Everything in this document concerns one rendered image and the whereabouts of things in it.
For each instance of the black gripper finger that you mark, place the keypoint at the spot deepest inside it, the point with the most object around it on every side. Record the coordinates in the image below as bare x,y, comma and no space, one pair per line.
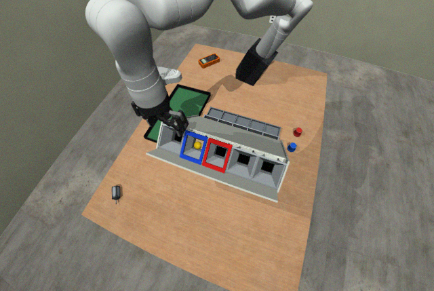
180,119
148,119

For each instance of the red plug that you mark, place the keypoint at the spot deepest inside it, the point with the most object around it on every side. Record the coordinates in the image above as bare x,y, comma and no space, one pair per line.
297,132

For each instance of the red square frame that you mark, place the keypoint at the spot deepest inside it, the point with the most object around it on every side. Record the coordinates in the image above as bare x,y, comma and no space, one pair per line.
223,144

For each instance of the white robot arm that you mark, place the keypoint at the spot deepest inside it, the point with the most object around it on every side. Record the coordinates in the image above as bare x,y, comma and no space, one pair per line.
122,25

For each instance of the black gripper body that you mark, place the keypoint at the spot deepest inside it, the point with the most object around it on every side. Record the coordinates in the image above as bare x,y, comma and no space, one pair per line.
161,109

